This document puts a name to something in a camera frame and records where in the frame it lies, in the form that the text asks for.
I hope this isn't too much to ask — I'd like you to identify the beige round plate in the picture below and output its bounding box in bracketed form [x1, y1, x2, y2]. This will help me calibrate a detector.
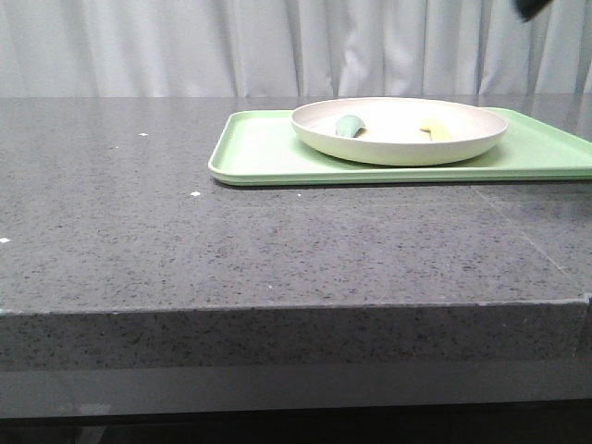
[291, 97, 509, 167]

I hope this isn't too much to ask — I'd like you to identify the yellow plastic fork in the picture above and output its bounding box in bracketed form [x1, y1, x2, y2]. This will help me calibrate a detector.
[420, 118, 451, 142]

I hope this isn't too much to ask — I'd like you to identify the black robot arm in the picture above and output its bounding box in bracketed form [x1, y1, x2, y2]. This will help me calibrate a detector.
[512, 0, 551, 22]

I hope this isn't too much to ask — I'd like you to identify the light green serving tray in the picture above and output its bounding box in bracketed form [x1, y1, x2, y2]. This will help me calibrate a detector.
[208, 107, 591, 187]

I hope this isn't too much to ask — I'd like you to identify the pale green plastic spoon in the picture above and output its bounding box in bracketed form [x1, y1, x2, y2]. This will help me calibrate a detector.
[335, 115, 366, 138]

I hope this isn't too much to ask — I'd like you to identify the white pleated curtain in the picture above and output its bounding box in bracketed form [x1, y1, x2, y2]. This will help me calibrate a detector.
[1, 1, 591, 98]

